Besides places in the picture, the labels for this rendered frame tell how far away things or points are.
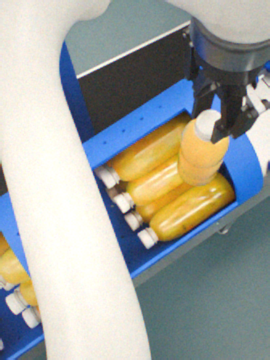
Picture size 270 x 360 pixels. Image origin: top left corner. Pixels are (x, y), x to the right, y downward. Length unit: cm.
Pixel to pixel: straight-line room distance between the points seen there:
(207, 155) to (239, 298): 143
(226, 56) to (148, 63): 177
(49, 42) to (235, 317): 186
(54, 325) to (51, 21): 21
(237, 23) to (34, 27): 16
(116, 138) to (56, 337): 72
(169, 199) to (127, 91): 112
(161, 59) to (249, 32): 182
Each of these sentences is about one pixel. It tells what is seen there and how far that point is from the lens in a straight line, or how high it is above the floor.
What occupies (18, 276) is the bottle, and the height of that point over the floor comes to 119.
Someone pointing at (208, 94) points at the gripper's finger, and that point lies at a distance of 71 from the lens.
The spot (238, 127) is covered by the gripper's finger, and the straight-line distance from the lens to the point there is 64.
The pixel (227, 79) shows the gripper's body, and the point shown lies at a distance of 55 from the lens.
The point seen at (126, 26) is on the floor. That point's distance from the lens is 252.
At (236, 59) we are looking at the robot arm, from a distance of 50.
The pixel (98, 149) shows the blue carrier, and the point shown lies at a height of 121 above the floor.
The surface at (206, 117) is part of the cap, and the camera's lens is 75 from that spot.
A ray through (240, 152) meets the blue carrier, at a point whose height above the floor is 121.
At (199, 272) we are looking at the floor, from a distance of 217.
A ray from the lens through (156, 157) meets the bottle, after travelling 106.
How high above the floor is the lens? 215
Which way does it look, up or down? 75 degrees down
